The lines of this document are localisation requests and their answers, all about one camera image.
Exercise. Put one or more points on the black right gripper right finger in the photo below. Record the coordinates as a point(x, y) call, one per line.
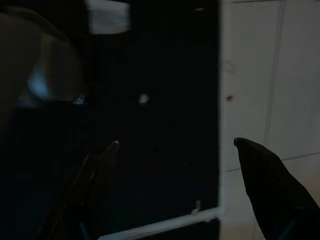
point(272, 190)

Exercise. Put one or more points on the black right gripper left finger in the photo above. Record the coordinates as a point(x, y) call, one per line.
point(100, 180)

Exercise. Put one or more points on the white tape strip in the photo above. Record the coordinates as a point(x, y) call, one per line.
point(160, 223)

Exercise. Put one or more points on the small white tape bit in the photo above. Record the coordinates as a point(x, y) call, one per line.
point(197, 208)

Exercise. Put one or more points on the black floor mat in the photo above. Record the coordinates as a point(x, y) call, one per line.
point(162, 125)

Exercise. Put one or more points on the white paper scrap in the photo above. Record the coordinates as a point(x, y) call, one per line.
point(143, 98)

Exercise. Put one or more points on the grey robot right leg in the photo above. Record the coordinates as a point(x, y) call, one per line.
point(37, 62)

